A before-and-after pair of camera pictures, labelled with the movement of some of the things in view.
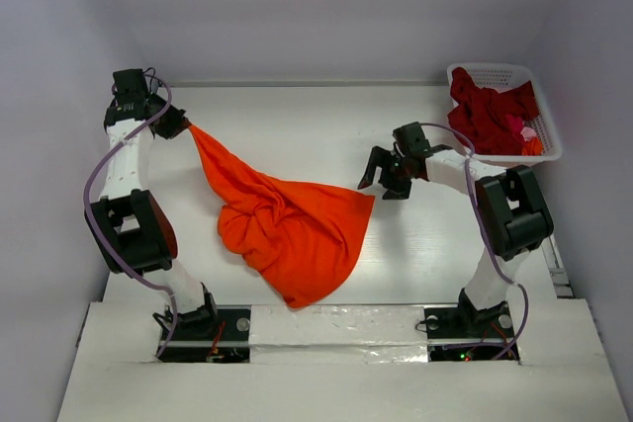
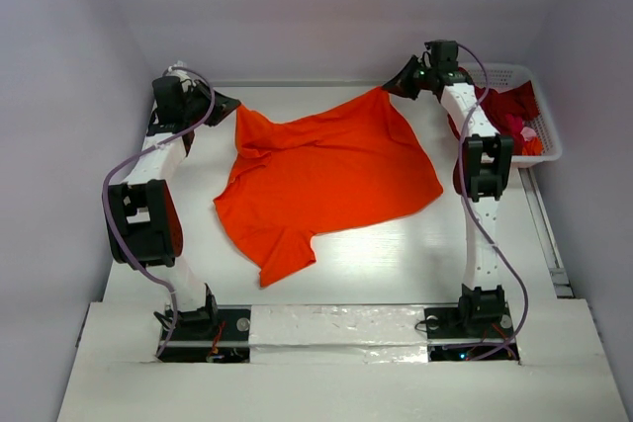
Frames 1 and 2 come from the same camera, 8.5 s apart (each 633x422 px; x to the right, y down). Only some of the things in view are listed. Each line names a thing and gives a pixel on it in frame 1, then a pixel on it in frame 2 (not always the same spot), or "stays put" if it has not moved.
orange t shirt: x=307 y=237 to x=292 y=179
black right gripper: x=391 y=170 to x=412 y=78
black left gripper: x=175 y=126 to x=223 y=107
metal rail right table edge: x=557 y=269 stays put
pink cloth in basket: x=528 y=132 stays put
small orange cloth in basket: x=532 y=147 stays put
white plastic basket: x=500 y=77 stays put
